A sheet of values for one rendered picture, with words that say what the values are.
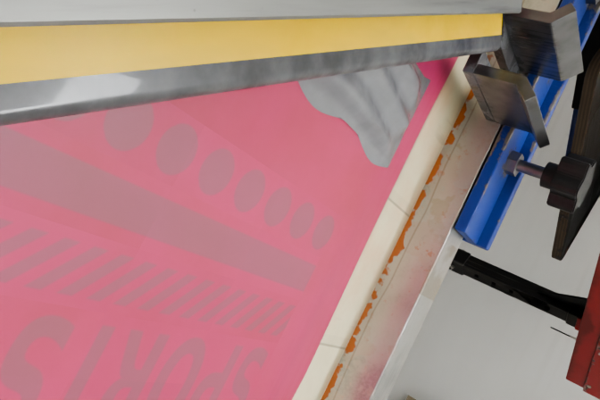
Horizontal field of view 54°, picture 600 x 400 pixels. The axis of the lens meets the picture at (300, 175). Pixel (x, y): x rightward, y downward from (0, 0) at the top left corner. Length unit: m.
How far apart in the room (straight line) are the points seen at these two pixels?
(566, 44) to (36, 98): 0.36
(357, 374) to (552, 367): 1.75
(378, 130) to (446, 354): 1.92
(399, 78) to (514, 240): 1.91
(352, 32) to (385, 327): 0.27
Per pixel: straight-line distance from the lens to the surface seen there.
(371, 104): 0.36
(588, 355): 1.42
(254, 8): 0.19
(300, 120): 0.31
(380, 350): 0.47
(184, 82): 0.20
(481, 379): 2.23
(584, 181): 0.48
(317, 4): 0.21
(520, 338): 2.22
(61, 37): 0.17
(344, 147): 0.36
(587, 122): 1.02
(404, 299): 0.47
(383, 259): 0.47
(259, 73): 0.22
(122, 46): 0.18
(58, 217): 0.23
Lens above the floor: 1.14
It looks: 33 degrees down
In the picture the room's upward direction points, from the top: 113 degrees clockwise
